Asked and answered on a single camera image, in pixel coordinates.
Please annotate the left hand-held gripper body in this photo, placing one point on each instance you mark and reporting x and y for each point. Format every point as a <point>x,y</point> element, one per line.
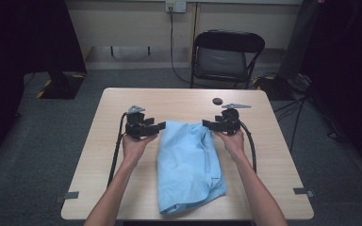
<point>135,125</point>

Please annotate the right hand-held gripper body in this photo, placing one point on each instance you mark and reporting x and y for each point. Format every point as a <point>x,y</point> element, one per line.
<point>231,122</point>

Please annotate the light blue short-sleeved shirt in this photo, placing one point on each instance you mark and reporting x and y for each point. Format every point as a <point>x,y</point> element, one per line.
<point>187,169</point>

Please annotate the person's left hand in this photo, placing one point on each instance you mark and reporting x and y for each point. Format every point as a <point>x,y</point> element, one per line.
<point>135,149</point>

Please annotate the person's right hand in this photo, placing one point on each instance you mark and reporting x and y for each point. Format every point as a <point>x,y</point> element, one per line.
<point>232,146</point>

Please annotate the black round table grommet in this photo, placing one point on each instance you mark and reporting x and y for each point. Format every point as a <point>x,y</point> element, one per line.
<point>217,101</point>

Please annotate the black folding chair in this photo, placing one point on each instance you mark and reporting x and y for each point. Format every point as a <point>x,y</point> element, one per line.
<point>221,62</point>

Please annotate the black tripod stand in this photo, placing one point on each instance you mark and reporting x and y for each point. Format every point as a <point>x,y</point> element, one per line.
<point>297,122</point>

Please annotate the black yellow-striped stand base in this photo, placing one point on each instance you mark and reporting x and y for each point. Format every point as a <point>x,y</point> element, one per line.
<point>61,86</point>

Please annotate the grey tape strip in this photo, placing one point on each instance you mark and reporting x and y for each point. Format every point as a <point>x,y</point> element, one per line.
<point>69,196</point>
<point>301,191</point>

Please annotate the dark curtain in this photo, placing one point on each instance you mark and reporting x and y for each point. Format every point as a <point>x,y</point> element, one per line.
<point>19,47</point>
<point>352,62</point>

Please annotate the vertical wall conduit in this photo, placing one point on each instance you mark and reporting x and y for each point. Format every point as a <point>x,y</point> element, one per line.
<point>195,19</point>

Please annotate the white wall socket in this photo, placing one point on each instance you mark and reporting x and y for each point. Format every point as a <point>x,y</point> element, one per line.
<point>176,5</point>

